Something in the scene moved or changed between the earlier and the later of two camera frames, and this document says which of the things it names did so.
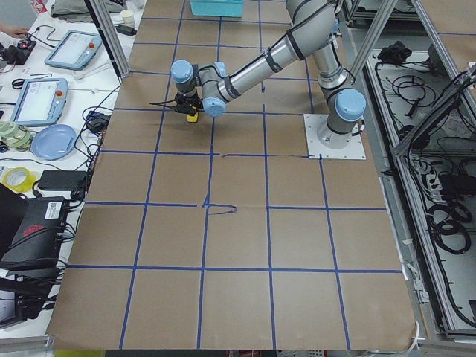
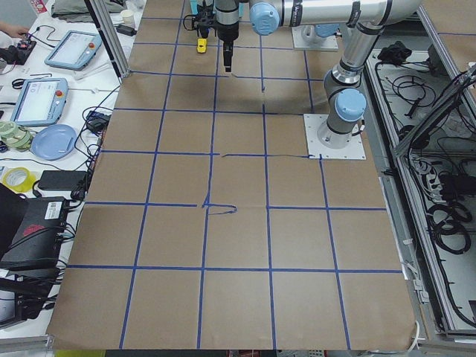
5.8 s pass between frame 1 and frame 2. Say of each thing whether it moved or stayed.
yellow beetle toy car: moved
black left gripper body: moved
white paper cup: stayed
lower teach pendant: stayed
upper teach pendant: stayed
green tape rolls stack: stayed
